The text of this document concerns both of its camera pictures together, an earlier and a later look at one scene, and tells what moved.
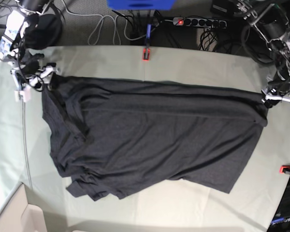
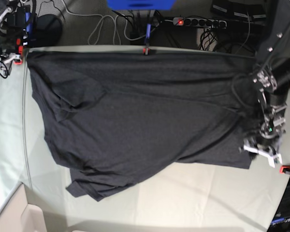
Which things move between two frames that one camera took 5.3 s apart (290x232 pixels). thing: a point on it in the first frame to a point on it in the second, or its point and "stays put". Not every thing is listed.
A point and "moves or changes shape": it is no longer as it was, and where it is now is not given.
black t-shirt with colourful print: [109, 136] moves or changes shape
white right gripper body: [287, 95] to [251, 145]
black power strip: [199, 22] stays put
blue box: [141, 5] stays put
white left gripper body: [26, 77] to [4, 63]
